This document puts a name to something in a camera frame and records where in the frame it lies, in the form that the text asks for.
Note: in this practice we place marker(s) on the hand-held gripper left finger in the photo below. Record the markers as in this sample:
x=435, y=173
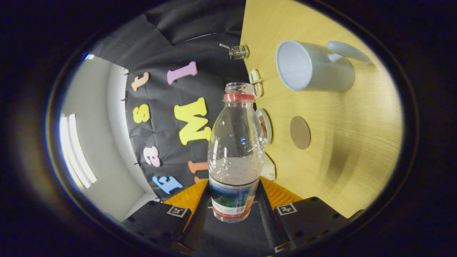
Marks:
x=197, y=221

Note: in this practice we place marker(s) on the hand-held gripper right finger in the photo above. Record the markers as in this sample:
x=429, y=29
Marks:
x=267, y=217

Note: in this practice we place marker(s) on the clear plastic juice bottle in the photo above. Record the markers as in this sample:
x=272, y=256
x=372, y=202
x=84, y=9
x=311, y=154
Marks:
x=234, y=200

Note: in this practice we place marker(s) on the round brown coaster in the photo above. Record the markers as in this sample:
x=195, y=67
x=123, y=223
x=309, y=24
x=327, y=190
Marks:
x=300, y=132

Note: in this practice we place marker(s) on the white cup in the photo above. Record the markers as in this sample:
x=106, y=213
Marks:
x=321, y=71

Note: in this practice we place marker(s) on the white toaster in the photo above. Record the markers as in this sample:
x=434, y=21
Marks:
x=269, y=167

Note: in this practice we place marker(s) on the brown meat slice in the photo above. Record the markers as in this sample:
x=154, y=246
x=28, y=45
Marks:
x=263, y=120
x=264, y=134

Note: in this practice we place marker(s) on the pale green plate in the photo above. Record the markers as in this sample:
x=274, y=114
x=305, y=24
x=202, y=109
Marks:
x=269, y=125

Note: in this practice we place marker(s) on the wooden table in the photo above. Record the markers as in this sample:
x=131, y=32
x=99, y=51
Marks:
x=350, y=142

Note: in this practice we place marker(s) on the white divided dish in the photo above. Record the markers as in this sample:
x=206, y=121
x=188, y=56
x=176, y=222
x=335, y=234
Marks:
x=255, y=80

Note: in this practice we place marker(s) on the long ceiling light panel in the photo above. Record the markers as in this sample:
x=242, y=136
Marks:
x=76, y=153

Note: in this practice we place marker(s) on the small glass jar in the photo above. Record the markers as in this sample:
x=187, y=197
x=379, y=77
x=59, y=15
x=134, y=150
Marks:
x=238, y=52

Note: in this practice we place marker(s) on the small ceiling light panel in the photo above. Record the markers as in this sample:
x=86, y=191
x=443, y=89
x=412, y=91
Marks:
x=89, y=56

